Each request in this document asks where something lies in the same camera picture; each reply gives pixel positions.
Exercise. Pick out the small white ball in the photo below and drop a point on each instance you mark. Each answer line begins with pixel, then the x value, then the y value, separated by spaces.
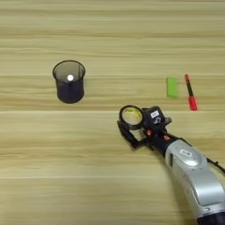
pixel 70 77

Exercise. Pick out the red and black marker pen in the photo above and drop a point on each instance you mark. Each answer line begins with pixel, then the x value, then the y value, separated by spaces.
pixel 192 102

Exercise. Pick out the green rectangular block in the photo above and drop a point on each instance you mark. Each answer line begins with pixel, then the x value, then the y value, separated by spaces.
pixel 172 88

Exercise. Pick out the black tape roll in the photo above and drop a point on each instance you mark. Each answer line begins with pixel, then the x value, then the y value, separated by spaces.
pixel 131 126

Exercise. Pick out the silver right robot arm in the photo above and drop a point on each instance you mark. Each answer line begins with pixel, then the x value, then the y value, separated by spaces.
pixel 196 172

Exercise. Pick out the black mesh pen cup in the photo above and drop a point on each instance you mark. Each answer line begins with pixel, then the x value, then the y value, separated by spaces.
pixel 70 92

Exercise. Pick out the black box with white label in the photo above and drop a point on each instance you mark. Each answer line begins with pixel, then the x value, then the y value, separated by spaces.
pixel 153 115

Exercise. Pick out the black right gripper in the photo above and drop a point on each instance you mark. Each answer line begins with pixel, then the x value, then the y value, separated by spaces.
pixel 158 137

